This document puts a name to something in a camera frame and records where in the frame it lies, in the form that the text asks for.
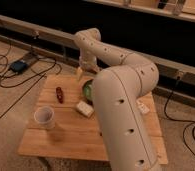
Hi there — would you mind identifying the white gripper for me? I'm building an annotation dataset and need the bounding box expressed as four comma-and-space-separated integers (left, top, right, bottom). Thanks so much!
76, 50, 100, 81

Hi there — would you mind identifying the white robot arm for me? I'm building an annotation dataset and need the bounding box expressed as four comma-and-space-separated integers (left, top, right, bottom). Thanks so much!
74, 28, 162, 171

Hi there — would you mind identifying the green ceramic bowl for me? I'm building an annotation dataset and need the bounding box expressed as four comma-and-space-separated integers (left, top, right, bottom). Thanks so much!
82, 80, 92, 101

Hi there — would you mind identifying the dark red small object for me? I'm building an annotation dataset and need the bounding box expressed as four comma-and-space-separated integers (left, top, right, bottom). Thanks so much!
56, 87, 63, 103

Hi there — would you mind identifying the wooden table board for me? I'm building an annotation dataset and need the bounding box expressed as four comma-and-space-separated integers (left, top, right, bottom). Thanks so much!
17, 73, 169, 166

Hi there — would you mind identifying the blue power adapter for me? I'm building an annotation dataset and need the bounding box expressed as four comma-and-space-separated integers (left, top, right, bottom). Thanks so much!
9, 60, 28, 74

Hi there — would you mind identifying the white small box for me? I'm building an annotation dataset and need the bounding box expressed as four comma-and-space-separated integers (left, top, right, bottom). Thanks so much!
137, 101, 150, 114

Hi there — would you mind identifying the wooden long rail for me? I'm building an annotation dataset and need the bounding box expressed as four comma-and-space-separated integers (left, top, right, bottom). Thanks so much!
0, 15, 195, 86

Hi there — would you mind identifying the black cable left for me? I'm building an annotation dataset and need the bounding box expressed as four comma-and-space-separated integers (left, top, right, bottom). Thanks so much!
0, 46, 63, 128

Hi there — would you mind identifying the black cable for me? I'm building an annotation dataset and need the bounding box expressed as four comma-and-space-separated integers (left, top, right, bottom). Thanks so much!
163, 75, 195, 162
0, 46, 63, 128

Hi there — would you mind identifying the black cable right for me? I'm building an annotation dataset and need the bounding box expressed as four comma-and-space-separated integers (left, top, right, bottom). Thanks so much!
163, 75, 195, 162

